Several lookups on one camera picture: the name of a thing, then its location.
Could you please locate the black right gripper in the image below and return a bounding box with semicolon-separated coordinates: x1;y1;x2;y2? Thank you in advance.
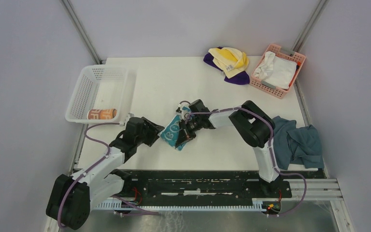
176;116;202;147

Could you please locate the teal bunny pattern towel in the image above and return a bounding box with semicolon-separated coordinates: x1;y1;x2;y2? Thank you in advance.
159;106;191;151

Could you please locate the cream rabbit text towel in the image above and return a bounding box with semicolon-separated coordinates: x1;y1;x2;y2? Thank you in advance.
87;108;117;120

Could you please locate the white plastic basket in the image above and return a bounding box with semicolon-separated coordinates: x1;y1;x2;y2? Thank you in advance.
65;65;128;124

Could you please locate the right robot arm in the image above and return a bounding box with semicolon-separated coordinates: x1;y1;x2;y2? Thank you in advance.
175;99;282;197

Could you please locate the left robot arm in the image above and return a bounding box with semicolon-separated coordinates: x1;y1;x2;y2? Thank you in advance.
46;117;165;230

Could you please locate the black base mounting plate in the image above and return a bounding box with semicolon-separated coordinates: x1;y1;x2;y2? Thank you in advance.
71;169;328;207

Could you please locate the purple cloth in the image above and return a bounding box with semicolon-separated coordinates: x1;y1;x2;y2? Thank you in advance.
203;47;250;85

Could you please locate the yellow cloth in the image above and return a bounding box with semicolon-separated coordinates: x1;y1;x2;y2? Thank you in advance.
208;47;250;79

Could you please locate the dark teal cloth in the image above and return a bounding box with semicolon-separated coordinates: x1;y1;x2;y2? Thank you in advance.
272;116;324;170

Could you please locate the pink plastic basket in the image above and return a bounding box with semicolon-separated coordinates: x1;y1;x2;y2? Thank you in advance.
250;44;306;99

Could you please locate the white cloth in basket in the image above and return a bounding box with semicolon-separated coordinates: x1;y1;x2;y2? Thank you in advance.
253;51;297;89

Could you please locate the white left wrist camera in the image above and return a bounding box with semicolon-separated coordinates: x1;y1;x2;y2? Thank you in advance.
125;113;134;121

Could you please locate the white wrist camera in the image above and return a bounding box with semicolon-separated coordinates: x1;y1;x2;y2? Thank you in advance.
176;106;188;120
125;113;134;121

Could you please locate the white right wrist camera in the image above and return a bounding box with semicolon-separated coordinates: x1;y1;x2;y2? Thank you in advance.
176;106;188;120

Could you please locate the white toothed cable rail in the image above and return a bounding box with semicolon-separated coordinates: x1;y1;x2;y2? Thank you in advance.
93;198;268;212

